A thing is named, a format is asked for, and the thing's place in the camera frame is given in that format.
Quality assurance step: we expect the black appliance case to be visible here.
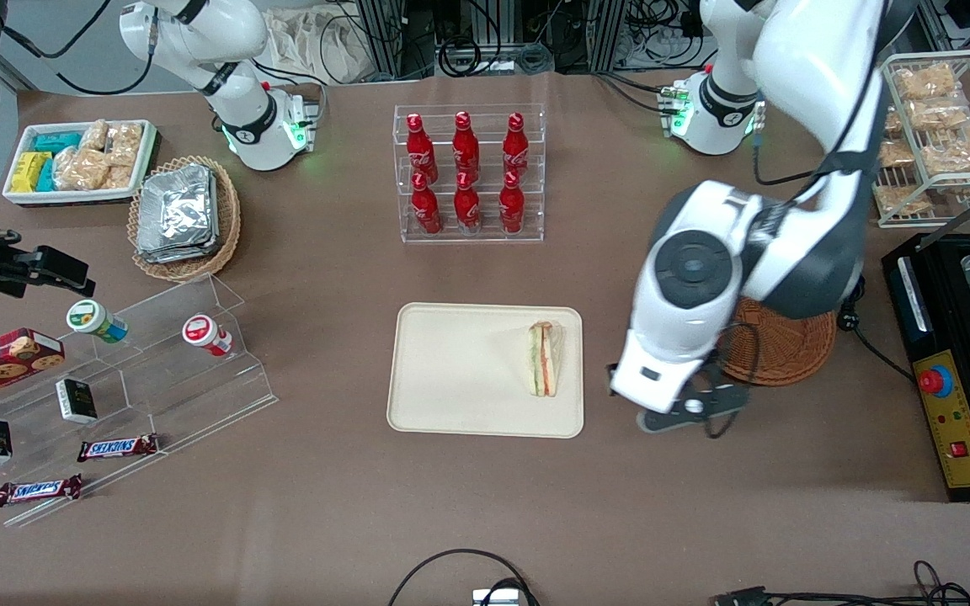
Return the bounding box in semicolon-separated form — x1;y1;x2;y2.
881;231;970;503

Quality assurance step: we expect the black looped cable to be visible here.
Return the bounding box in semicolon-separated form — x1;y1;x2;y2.
388;549;541;606

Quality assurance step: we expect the green lid yogurt cup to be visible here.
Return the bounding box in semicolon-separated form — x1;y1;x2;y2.
66;299;129;344

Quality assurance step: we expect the white cloth bag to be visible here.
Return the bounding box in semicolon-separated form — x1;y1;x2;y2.
262;7;378;85

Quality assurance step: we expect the red lid yogurt cup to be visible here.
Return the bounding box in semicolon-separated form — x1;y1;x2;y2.
182;314;234;358

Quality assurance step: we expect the black cable with connector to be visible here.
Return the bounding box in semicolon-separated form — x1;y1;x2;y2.
712;560;970;606

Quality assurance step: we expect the clear acrylic stepped shelf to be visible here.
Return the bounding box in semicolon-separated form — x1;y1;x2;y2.
0;274;280;529

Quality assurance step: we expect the red cola bottle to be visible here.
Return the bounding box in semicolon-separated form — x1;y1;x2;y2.
406;113;439;179
503;112;530;178
498;171;526;234
454;172;482;233
452;111;481;179
411;173;443;235

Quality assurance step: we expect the tan oval wicker basket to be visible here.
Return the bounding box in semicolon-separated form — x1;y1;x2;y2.
127;155;242;283

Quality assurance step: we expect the white rectangular snack tray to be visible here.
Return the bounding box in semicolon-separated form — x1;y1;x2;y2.
3;120;157;207

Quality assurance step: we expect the white wire snack rack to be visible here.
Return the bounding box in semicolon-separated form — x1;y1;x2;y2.
872;49;970;230

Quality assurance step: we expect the clear acrylic bottle rack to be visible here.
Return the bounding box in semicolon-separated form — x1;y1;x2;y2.
393;104;546;245

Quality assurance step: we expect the silver foil packet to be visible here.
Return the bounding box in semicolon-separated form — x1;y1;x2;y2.
136;236;221;264
138;165;218;253

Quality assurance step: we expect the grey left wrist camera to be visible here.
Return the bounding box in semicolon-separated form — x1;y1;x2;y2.
635;383;749;436

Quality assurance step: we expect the triangular sandwich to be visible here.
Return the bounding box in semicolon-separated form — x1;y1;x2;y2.
527;321;564;398

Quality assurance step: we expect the aluminium frame post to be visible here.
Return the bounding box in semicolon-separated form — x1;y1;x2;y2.
357;0;408;78
588;0;629;72

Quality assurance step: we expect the beige plastic tray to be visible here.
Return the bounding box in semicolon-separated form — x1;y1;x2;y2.
386;302;585;439

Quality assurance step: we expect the yellow emergency stop control box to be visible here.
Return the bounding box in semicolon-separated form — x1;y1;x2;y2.
912;349;970;491

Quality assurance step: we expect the brown Snickers bar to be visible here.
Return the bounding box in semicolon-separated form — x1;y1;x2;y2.
0;474;83;508
77;433;159;463

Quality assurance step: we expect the black cable with plug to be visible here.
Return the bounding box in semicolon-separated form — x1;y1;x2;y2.
837;278;917;384

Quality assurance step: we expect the yellow snack packet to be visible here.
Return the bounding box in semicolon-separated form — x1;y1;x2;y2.
10;151;53;194

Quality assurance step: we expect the brown round wicker basket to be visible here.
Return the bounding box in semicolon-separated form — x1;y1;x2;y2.
717;295;837;386

